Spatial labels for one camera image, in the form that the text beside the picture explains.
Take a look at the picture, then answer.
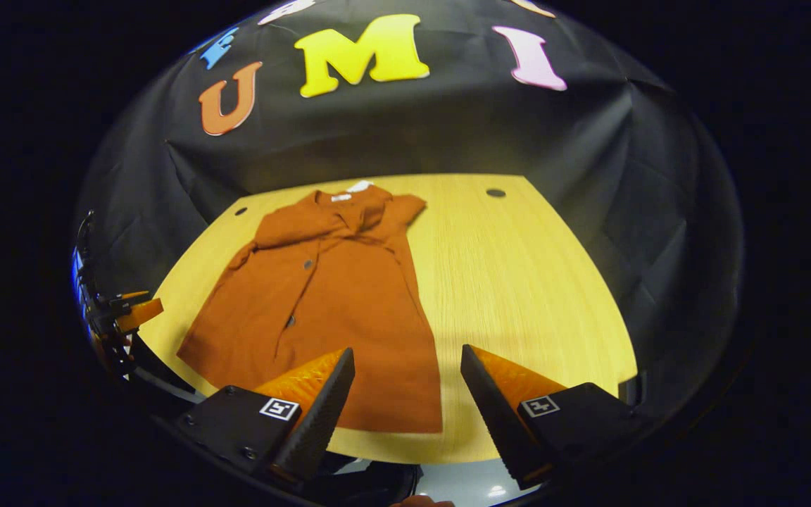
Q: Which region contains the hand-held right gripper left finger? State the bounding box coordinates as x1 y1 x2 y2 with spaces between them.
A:
177 346 356 485

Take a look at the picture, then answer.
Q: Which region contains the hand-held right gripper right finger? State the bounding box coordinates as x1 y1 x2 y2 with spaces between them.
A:
460 344 653 490

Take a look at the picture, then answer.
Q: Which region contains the orange button shirt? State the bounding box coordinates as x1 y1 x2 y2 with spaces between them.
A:
177 180 444 434

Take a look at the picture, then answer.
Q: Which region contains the black backdrop cloth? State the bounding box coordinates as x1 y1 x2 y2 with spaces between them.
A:
75 0 744 423

